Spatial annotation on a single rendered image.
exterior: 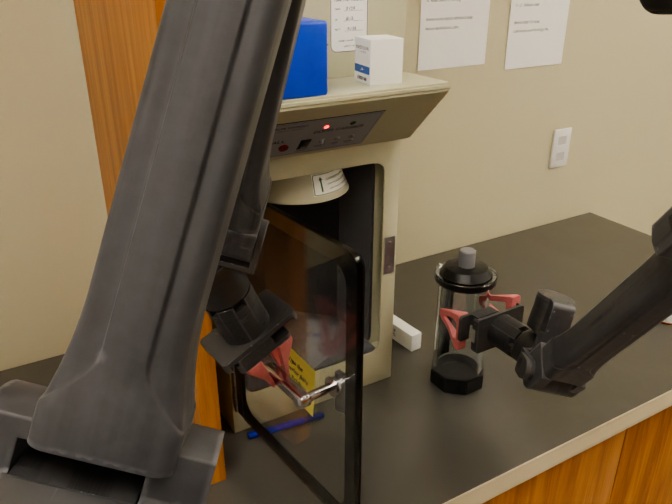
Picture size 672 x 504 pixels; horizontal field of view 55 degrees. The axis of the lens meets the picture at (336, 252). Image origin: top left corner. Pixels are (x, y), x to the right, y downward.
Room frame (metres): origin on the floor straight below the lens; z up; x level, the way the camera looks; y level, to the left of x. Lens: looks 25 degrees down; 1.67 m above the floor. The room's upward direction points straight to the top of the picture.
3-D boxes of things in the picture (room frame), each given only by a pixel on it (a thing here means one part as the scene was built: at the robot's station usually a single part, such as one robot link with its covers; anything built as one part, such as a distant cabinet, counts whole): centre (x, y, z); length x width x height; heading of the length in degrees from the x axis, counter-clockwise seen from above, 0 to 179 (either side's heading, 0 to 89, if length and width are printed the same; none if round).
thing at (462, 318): (0.96, -0.22, 1.10); 0.09 x 0.07 x 0.07; 31
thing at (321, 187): (1.04, 0.07, 1.34); 0.18 x 0.18 x 0.05
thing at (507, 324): (0.92, -0.29, 1.10); 0.10 x 0.07 x 0.07; 121
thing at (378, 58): (0.93, -0.06, 1.54); 0.05 x 0.05 x 0.06; 23
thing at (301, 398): (0.65, 0.05, 1.20); 0.10 x 0.05 x 0.03; 36
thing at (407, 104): (0.89, 0.00, 1.46); 0.32 x 0.12 x 0.10; 120
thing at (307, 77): (0.85, 0.08, 1.56); 0.10 x 0.10 x 0.09; 30
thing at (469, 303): (1.01, -0.23, 1.06); 0.11 x 0.11 x 0.21
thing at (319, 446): (0.73, 0.06, 1.19); 0.30 x 0.01 x 0.40; 36
